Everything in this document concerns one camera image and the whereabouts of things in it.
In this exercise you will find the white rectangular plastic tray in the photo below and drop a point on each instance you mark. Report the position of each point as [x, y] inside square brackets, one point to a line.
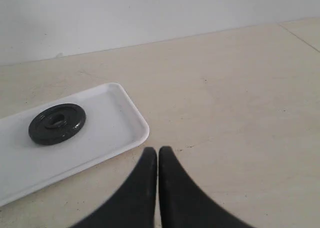
[113, 126]

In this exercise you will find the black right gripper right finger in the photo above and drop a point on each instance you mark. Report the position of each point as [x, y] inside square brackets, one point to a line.
[182, 203]

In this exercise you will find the black weight plate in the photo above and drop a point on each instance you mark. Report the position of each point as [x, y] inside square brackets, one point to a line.
[57, 124]

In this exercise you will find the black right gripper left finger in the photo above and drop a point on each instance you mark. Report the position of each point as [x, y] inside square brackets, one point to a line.
[133, 204]

